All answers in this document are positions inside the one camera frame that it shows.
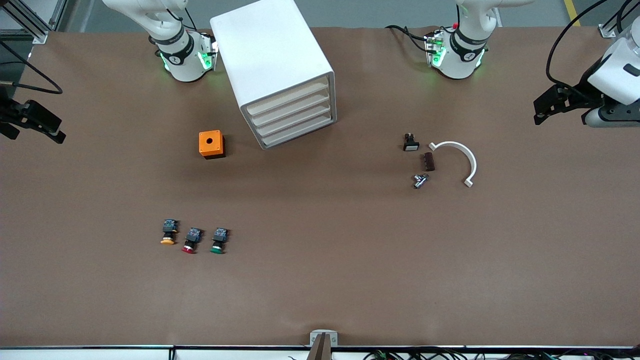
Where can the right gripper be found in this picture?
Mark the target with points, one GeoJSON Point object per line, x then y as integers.
{"type": "Point", "coordinates": [7, 111]}

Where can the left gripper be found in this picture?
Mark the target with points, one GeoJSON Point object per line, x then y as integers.
{"type": "Point", "coordinates": [581, 90]}

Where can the yellow push button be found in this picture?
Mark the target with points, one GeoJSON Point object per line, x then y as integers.
{"type": "Point", "coordinates": [169, 231]}

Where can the black white square button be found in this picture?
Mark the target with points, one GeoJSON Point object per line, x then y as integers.
{"type": "Point", "coordinates": [410, 143]}

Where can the red push button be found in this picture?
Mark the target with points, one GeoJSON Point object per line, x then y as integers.
{"type": "Point", "coordinates": [192, 239]}

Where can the green push button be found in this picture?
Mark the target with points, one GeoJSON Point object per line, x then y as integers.
{"type": "Point", "coordinates": [219, 239]}

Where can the white drawer cabinet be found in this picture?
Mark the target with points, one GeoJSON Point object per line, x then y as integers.
{"type": "Point", "coordinates": [270, 45]}

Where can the white curved plastic clamp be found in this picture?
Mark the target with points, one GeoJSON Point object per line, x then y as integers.
{"type": "Point", "coordinates": [470, 160]}

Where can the brown terminal block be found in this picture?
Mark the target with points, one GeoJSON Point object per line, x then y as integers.
{"type": "Point", "coordinates": [428, 162]}

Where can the silver metal fitting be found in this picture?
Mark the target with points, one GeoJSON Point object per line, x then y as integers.
{"type": "Point", "coordinates": [420, 181]}

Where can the aluminium frame profile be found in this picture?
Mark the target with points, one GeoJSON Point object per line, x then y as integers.
{"type": "Point", "coordinates": [37, 32]}
{"type": "Point", "coordinates": [607, 31]}

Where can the orange button enclosure box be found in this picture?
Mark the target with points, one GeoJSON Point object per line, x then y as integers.
{"type": "Point", "coordinates": [210, 142]}

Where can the white table edge rail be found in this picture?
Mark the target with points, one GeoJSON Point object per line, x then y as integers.
{"type": "Point", "coordinates": [100, 354]}

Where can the grey metal bracket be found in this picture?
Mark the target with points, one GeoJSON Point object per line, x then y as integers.
{"type": "Point", "coordinates": [315, 337]}

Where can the brown post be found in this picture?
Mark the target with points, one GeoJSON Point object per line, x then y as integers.
{"type": "Point", "coordinates": [320, 350]}

